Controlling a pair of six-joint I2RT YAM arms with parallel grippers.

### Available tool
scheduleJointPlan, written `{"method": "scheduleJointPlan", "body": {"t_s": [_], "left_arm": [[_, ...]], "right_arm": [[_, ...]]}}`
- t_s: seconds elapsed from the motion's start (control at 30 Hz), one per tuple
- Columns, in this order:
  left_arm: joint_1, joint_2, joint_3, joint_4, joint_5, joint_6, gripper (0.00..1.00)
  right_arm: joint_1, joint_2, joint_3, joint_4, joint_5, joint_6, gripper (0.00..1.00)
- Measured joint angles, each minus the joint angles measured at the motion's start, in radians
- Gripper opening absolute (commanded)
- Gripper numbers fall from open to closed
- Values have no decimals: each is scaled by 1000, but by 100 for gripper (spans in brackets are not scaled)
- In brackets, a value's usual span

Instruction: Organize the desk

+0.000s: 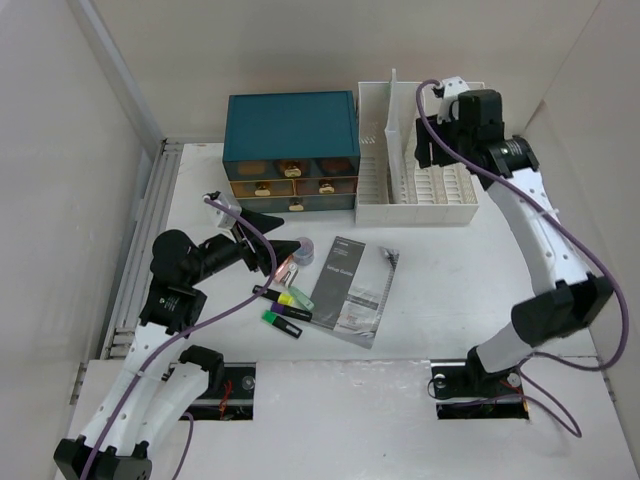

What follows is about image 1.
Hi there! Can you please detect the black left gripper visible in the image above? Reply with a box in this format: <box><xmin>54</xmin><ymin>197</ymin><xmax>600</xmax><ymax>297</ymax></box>
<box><xmin>185</xmin><ymin>208</ymin><xmax>299</xmax><ymax>286</ymax></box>

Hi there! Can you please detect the clear mesh document pouch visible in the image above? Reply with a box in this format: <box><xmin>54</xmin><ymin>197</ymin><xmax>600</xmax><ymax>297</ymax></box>
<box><xmin>384</xmin><ymin>68</ymin><xmax>405</xmax><ymax>204</ymax></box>

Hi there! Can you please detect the grey Canon setup guide booklet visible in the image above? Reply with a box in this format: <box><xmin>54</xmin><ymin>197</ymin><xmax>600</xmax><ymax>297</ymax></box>
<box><xmin>311</xmin><ymin>236</ymin><xmax>400</xmax><ymax>350</ymax></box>

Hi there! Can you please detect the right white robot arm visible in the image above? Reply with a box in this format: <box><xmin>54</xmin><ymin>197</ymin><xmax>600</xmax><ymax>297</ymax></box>
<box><xmin>415</xmin><ymin>80</ymin><xmax>614</xmax><ymax>399</ymax></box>

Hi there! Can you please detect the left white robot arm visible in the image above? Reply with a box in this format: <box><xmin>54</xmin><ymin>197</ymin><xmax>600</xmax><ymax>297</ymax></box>
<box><xmin>54</xmin><ymin>201</ymin><xmax>299</xmax><ymax>479</ymax></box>

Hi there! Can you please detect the clear jar of paper clips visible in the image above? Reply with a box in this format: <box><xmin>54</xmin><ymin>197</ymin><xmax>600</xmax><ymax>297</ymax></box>
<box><xmin>292</xmin><ymin>237</ymin><xmax>314</xmax><ymax>266</ymax></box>

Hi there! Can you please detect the yellow cap black highlighter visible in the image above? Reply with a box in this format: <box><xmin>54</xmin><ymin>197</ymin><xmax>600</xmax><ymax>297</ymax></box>
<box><xmin>252</xmin><ymin>285</ymin><xmax>295</xmax><ymax>306</ymax></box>

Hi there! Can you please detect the purple cap black highlighter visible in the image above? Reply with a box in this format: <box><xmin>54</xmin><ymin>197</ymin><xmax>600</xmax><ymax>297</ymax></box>
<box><xmin>270</xmin><ymin>302</ymin><xmax>313</xmax><ymax>323</ymax></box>

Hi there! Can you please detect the green cap black highlighter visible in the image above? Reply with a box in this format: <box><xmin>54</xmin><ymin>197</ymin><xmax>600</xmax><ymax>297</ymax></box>
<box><xmin>261</xmin><ymin>311</ymin><xmax>302</xmax><ymax>339</ymax></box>

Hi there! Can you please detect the white perforated file organizer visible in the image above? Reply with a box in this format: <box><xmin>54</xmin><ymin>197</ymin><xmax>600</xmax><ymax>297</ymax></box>
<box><xmin>355</xmin><ymin>80</ymin><xmax>479</xmax><ymax>227</ymax></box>

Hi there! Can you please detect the teal desktop drawer cabinet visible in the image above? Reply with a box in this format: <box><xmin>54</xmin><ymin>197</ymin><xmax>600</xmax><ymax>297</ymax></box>
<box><xmin>222</xmin><ymin>90</ymin><xmax>361</xmax><ymax>213</ymax></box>

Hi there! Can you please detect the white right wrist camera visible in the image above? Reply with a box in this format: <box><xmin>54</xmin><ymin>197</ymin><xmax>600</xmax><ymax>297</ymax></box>
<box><xmin>432</xmin><ymin>76</ymin><xmax>470</xmax><ymax>124</ymax></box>

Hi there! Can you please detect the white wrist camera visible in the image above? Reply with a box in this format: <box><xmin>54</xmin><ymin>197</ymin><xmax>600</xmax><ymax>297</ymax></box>
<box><xmin>203</xmin><ymin>191</ymin><xmax>242</xmax><ymax>231</ymax></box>
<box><xmin>432</xmin><ymin>76</ymin><xmax>470</xmax><ymax>124</ymax></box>

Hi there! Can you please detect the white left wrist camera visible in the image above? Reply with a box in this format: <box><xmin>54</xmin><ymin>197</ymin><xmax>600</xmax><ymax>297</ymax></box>
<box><xmin>203</xmin><ymin>191</ymin><xmax>242</xmax><ymax>231</ymax></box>

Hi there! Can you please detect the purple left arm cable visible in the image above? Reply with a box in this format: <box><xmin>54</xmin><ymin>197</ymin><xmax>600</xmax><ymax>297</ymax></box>
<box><xmin>74</xmin><ymin>192</ymin><xmax>279</xmax><ymax>480</ymax></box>

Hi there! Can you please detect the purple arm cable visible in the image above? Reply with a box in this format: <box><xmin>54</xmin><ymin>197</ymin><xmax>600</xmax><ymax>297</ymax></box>
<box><xmin>74</xmin><ymin>192</ymin><xmax>279</xmax><ymax>480</ymax></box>
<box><xmin>415</xmin><ymin>78</ymin><xmax>629</xmax><ymax>439</ymax></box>

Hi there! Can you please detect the aluminium frame rail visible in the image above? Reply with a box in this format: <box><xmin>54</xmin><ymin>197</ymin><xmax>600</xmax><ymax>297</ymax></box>
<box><xmin>68</xmin><ymin>1</ymin><xmax>182</xmax><ymax>360</ymax></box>

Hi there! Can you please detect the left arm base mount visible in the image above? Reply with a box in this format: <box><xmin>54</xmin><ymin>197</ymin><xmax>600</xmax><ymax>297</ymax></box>
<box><xmin>158</xmin><ymin>362</ymin><xmax>257</xmax><ymax>421</ymax></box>

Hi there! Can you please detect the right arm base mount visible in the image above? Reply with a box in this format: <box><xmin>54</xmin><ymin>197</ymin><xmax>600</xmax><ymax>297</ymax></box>
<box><xmin>427</xmin><ymin>359</ymin><xmax>529</xmax><ymax>420</ymax></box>

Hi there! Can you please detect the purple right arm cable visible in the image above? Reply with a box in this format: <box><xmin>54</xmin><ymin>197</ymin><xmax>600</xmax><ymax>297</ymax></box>
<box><xmin>415</xmin><ymin>78</ymin><xmax>629</xmax><ymax>439</ymax></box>

